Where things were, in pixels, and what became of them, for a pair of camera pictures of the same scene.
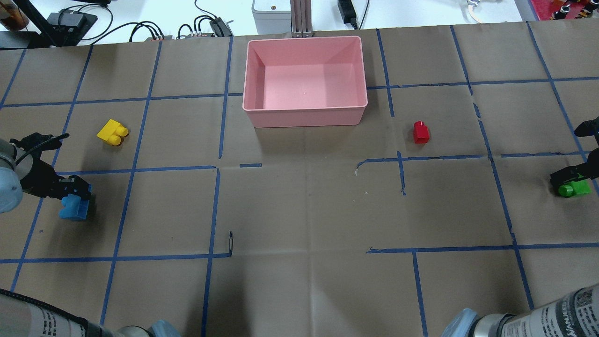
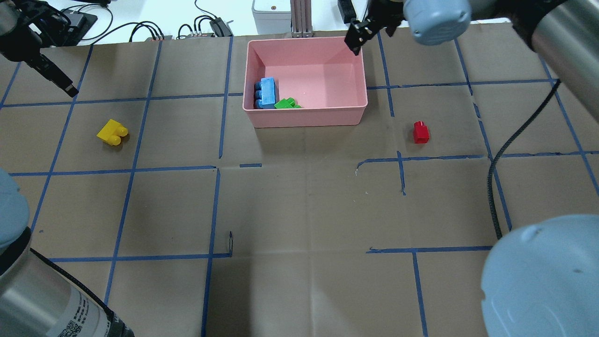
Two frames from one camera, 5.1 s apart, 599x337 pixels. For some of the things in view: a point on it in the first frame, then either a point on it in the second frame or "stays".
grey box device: (272, 16) stays
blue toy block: (74, 207) → (266, 93)
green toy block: (574, 188) → (288, 103)
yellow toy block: (113, 132) stays
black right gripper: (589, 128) → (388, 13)
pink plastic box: (304, 82) stays
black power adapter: (347, 12) stays
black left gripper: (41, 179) → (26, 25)
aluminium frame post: (301, 18) stays
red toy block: (421, 133) stays
